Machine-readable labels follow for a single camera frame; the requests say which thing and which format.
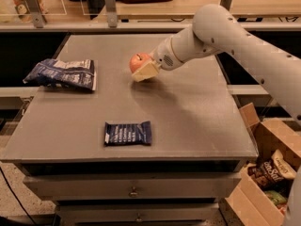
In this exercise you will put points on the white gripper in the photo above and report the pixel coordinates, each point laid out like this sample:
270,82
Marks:
163,56

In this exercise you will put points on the red apple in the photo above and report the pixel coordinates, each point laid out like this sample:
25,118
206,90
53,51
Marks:
138,60

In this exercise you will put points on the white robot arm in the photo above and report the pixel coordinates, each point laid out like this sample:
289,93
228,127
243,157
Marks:
214,30

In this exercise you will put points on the crumpled blue chip bag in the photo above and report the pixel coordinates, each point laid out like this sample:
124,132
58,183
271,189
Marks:
56,73

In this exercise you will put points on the brown sea salt chip bag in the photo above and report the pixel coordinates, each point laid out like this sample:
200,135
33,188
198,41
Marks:
272,171

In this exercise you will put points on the green snack bag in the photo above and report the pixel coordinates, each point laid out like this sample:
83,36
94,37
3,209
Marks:
275,197

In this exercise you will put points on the dark blue snack packet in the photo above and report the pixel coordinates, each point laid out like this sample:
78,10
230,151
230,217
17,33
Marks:
125,134

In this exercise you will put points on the upper grey drawer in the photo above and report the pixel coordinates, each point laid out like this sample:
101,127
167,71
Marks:
83,187

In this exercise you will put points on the grey drawer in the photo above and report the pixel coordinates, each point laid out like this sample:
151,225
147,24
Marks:
137,213
83,187

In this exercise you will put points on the lower grey drawer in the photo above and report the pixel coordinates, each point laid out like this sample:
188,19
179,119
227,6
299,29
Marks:
137,213

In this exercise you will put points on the cardboard box of snacks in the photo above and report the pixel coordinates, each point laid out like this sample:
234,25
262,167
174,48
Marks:
261,197

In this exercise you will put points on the red snack can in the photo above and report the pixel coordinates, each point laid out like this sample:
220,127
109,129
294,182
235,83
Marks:
282,207

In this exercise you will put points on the middle metal bracket post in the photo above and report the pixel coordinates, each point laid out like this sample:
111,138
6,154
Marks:
111,13

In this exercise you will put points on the left metal bracket post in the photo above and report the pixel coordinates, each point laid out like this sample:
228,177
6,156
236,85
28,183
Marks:
38,19

